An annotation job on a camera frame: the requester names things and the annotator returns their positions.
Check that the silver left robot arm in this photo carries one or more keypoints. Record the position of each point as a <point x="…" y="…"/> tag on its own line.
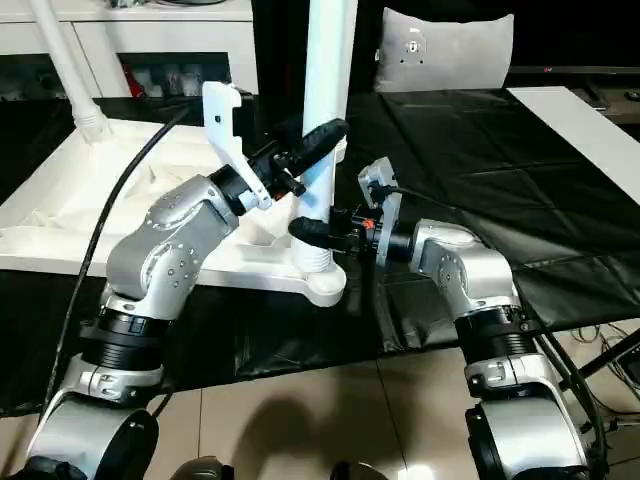
<point x="165" y="240"/>

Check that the black work mat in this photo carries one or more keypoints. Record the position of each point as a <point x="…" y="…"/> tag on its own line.
<point x="475" y="150"/>

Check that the black metal frame bar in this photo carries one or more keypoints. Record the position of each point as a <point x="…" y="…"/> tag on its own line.
<point x="607" y="357"/>

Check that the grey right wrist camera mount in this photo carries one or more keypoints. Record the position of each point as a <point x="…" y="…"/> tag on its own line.
<point x="380" y="172"/>

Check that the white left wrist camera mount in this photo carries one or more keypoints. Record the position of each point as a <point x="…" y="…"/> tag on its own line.
<point x="220" y="115"/>

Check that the black robot foot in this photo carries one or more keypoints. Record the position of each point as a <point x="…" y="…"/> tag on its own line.
<point x="200" y="467"/>
<point x="360" y="470"/>

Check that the grey cushion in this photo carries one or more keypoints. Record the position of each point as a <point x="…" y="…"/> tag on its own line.
<point x="450" y="55"/>

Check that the small white jar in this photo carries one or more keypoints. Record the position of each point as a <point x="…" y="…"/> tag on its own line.
<point x="189" y="85"/>
<point x="154" y="90"/>

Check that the white plastic table top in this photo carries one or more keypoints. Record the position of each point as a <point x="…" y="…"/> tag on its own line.
<point x="75" y="200"/>

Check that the white glass-door cabinet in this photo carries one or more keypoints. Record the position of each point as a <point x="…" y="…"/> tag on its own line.
<point x="150" y="30"/>

